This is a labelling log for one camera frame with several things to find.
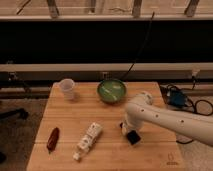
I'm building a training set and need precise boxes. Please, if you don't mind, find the black eraser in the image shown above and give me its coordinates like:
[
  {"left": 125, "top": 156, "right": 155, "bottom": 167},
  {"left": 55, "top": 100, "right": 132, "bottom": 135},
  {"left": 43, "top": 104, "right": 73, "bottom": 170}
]
[{"left": 120, "top": 123, "right": 141, "bottom": 145}]

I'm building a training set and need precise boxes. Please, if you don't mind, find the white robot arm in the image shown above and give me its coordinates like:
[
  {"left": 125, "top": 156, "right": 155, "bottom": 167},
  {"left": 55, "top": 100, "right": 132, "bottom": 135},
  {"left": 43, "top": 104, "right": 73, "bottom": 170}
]
[{"left": 120, "top": 91, "right": 213, "bottom": 147}]

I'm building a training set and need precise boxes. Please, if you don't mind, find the green bowl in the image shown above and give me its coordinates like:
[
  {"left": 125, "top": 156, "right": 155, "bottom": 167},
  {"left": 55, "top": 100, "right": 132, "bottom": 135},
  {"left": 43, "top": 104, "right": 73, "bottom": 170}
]
[{"left": 97, "top": 79, "right": 126, "bottom": 104}]

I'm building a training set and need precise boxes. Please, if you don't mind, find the clear plastic measuring cup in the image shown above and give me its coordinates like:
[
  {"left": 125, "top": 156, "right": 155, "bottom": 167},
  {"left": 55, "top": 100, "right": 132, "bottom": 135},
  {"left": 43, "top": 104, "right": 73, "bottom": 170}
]
[{"left": 58, "top": 79, "right": 75, "bottom": 100}]

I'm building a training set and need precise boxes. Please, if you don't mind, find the white plastic bottle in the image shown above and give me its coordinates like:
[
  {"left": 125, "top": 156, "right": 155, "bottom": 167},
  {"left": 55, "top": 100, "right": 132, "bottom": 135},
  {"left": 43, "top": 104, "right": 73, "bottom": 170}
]
[{"left": 73, "top": 122, "right": 103, "bottom": 161}]

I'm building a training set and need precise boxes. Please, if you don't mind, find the blue power adapter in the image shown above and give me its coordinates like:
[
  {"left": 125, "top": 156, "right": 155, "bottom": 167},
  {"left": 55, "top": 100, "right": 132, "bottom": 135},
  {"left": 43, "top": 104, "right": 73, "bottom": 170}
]
[{"left": 168, "top": 91, "right": 186, "bottom": 106}]

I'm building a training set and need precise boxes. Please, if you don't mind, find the dark red pocket knife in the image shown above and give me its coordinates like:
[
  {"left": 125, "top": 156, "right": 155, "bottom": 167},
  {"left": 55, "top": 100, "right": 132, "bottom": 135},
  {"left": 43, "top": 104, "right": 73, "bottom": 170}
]
[{"left": 47, "top": 127, "right": 59, "bottom": 153}]

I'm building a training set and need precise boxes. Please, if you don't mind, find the black chair base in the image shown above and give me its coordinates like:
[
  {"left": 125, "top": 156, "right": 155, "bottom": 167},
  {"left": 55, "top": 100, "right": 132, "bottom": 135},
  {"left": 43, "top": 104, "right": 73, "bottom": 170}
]
[{"left": 0, "top": 108, "right": 29, "bottom": 119}]

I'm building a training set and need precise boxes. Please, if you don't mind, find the black cable on floor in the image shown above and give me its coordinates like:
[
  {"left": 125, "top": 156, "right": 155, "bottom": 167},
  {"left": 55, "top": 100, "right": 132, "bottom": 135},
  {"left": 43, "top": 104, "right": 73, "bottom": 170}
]
[{"left": 159, "top": 84, "right": 213, "bottom": 145}]

